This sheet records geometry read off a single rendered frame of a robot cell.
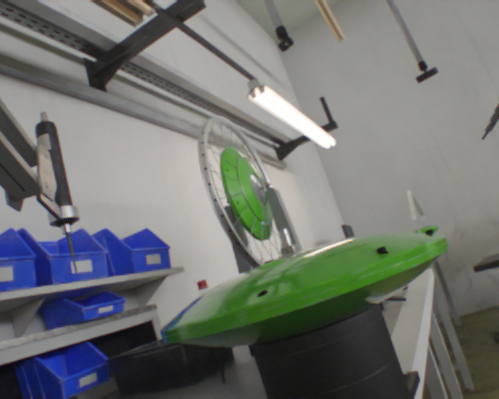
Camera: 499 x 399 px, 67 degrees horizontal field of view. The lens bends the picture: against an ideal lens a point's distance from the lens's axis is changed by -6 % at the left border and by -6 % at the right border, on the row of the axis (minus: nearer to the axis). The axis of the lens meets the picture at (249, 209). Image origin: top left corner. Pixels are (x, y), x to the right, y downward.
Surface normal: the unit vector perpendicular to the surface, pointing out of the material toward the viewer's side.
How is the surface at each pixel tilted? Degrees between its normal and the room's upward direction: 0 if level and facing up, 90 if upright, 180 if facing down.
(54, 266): 99
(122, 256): 93
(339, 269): 25
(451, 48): 90
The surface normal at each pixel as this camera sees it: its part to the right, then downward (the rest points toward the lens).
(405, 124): -0.44, -0.04
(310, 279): -0.31, -0.92
